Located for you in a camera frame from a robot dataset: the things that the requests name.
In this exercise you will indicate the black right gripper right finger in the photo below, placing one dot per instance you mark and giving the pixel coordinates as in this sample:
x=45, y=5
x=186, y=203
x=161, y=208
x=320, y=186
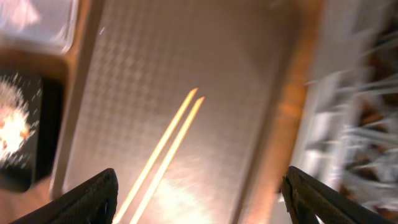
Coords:
x=310, y=201

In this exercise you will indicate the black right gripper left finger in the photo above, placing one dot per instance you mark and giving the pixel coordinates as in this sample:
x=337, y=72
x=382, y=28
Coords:
x=93, y=201

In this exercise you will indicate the white rice pile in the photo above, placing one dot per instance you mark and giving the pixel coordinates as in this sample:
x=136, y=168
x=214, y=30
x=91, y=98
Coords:
x=16, y=128

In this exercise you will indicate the grey dishwasher rack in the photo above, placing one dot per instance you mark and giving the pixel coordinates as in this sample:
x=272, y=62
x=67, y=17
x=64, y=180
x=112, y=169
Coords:
x=348, y=133

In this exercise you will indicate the black waste tray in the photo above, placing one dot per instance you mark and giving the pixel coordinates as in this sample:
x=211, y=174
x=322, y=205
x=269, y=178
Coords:
x=35, y=160

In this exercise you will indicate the clear plastic waste bin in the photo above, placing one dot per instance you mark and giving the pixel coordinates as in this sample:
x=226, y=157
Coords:
x=42, y=26

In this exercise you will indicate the right wooden chopstick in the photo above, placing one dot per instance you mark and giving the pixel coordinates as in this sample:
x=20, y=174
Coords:
x=166, y=162

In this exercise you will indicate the wooden chopstick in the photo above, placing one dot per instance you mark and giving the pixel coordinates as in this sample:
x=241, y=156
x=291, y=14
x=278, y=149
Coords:
x=166, y=162
x=153, y=157

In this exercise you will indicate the left wooden chopstick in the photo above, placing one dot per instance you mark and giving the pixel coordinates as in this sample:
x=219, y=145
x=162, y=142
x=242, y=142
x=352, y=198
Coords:
x=153, y=157

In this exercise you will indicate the brown serving tray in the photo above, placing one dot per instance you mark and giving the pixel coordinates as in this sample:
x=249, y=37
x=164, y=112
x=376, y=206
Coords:
x=139, y=60

